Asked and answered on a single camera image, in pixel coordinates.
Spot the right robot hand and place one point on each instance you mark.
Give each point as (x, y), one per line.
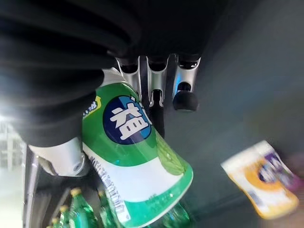
(59, 59)

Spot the green gum bottle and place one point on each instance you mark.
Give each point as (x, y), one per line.
(133, 166)

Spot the grey shelf upright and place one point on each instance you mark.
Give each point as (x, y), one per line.
(31, 185)

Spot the green plastic drink bottle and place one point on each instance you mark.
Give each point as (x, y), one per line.
(82, 206)
(64, 217)
(108, 209)
(177, 213)

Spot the yellow purple gum bottle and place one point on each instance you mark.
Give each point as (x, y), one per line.
(263, 180)

